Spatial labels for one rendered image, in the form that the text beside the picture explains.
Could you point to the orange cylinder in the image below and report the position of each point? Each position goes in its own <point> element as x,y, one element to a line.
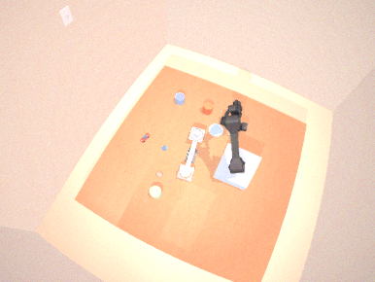
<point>207,108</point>

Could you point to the blue-grey cylinder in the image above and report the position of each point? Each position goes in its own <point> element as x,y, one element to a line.
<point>179,98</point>

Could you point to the small red toy car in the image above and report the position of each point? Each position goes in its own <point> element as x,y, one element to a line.
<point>145,137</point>

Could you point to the white round dish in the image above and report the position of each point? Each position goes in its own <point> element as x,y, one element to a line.
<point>216,129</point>

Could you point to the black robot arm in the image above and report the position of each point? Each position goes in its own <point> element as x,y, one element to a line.
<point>232,124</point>

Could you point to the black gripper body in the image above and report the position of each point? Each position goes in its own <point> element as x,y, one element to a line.
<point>243,126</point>

